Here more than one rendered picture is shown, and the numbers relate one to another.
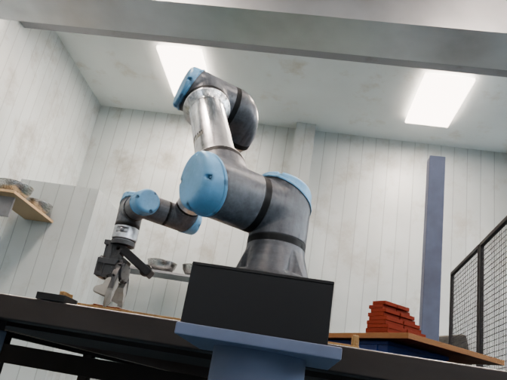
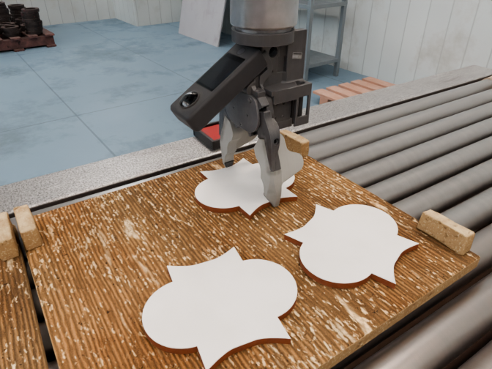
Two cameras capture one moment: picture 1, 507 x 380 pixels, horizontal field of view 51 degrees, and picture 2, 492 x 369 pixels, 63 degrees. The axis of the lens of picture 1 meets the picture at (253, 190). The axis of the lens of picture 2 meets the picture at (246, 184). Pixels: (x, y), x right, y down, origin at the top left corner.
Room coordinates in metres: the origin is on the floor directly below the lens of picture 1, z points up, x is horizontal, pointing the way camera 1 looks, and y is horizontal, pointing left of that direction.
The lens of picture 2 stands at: (1.92, 0.02, 1.23)
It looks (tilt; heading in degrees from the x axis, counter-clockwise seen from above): 32 degrees down; 137
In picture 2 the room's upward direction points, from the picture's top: straight up
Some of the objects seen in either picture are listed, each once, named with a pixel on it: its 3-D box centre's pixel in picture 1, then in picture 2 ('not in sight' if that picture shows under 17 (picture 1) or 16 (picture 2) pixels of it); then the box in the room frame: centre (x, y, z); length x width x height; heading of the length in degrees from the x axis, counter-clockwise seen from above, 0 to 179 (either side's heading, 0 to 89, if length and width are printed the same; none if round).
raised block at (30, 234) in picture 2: not in sight; (27, 225); (1.48, 0.08, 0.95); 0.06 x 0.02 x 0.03; 171
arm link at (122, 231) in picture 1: (124, 235); (261, 8); (1.58, 0.36, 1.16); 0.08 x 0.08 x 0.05
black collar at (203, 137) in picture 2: (56, 299); (220, 133); (1.39, 0.44, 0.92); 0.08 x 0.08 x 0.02; 80
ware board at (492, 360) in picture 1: (401, 348); not in sight; (2.04, -0.65, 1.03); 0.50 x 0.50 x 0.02; 30
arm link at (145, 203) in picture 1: (147, 206); not in sight; (1.50, 0.30, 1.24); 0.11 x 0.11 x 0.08; 27
